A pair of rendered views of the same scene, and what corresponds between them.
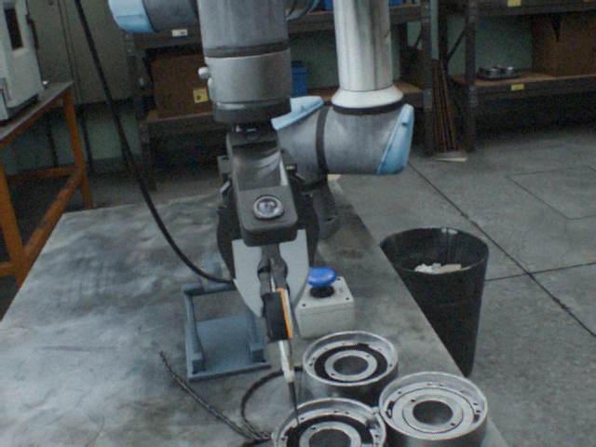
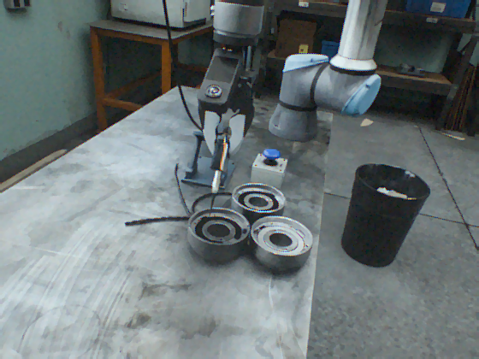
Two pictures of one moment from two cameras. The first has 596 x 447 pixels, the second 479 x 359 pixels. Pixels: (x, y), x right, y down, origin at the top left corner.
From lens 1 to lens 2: 19 cm
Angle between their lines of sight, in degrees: 17
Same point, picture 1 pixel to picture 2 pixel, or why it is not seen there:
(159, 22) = not seen: outside the picture
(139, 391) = (155, 177)
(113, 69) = not seen: hidden behind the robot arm
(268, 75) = (241, 19)
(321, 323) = (262, 179)
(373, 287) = (307, 173)
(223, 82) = (217, 16)
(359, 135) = (337, 85)
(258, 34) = not seen: outside the picture
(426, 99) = (451, 91)
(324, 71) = (389, 55)
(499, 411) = (396, 293)
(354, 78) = (345, 49)
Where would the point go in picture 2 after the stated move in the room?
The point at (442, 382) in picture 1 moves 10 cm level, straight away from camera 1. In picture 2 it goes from (298, 228) to (321, 206)
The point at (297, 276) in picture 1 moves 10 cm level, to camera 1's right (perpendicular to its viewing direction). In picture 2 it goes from (235, 139) to (291, 153)
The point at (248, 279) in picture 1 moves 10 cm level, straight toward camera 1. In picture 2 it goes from (209, 132) to (188, 155)
